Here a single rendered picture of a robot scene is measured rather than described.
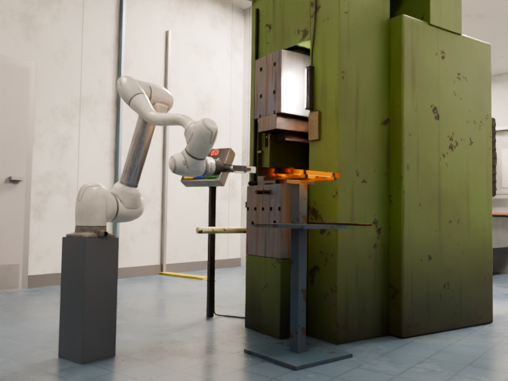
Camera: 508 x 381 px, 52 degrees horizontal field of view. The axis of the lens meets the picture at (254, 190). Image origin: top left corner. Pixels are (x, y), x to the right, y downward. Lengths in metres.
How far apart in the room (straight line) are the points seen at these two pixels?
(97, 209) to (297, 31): 1.71
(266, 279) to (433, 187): 1.21
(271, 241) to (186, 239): 3.63
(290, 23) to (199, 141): 1.57
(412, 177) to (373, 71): 0.69
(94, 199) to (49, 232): 2.88
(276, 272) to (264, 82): 1.23
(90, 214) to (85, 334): 0.58
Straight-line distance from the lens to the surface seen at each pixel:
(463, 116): 3.81
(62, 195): 5.62
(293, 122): 3.38
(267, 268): 3.20
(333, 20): 3.25
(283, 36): 3.62
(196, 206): 6.84
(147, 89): 2.68
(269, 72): 3.43
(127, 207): 2.82
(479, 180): 3.91
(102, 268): 2.72
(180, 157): 2.28
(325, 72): 3.21
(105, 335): 2.79
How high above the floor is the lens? 0.72
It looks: 3 degrees up
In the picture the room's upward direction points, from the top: 1 degrees clockwise
